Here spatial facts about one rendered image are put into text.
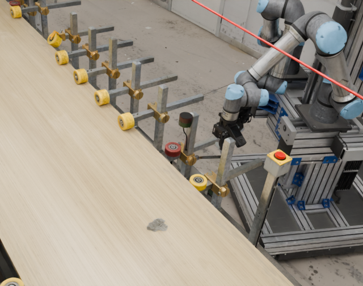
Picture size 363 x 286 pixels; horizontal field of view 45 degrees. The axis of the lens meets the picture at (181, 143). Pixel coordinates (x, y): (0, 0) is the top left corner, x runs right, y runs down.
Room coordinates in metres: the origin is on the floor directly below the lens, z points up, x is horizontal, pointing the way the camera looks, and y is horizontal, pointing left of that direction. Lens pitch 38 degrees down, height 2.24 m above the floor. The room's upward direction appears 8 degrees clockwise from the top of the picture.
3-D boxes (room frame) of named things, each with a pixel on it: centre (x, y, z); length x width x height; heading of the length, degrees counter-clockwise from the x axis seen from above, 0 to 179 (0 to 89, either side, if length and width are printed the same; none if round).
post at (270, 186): (1.33, -0.38, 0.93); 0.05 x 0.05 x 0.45; 42
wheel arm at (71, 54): (2.53, 0.61, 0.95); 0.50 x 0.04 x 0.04; 132
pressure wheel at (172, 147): (1.70, 0.04, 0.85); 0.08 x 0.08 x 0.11
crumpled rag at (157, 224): (1.19, 0.05, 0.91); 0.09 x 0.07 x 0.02; 110
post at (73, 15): (2.65, 0.79, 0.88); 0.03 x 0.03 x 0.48; 42
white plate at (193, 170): (1.70, -0.08, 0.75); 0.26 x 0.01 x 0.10; 42
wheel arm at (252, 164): (1.61, -0.25, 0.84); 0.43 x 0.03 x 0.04; 132
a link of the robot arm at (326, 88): (1.96, -0.71, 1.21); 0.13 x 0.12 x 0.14; 19
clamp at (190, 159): (1.73, -0.02, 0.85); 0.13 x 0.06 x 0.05; 42
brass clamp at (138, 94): (2.10, 0.31, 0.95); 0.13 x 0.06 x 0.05; 42
